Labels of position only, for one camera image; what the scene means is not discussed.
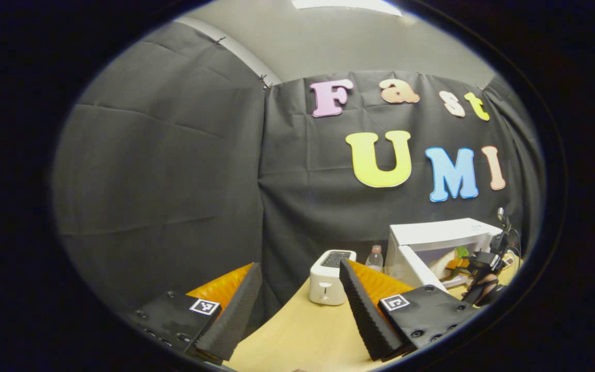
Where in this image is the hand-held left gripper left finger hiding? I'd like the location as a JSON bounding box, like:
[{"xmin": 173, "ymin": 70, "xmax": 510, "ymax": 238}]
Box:
[{"xmin": 127, "ymin": 262, "xmax": 263, "ymax": 362}]

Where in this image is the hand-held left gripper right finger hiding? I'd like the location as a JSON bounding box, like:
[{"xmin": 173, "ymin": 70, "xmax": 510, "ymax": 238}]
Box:
[{"xmin": 339, "ymin": 258, "xmax": 479, "ymax": 362}]

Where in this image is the toy sandwich with lettuce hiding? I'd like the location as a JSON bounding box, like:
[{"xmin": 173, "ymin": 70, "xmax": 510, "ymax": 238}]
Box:
[{"xmin": 429, "ymin": 246, "xmax": 471, "ymax": 272}]

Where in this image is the white microwave oven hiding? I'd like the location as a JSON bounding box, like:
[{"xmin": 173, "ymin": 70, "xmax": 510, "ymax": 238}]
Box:
[{"xmin": 384, "ymin": 218, "xmax": 505, "ymax": 290}]

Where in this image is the white toaster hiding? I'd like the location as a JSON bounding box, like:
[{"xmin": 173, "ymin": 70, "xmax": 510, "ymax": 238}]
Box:
[{"xmin": 309, "ymin": 250, "xmax": 357, "ymax": 306}]

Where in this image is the plastic bottle with red label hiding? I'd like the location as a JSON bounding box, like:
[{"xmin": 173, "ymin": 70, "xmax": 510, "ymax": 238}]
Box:
[{"xmin": 365, "ymin": 245, "xmax": 384, "ymax": 273}]

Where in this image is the black backdrop cloth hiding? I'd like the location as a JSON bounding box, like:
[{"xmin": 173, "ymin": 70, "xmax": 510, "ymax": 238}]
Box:
[{"xmin": 52, "ymin": 21, "xmax": 543, "ymax": 316}]

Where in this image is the ceiling light panel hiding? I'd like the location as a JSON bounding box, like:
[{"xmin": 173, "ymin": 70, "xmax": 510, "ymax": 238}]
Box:
[{"xmin": 291, "ymin": 0, "xmax": 404, "ymax": 16}]

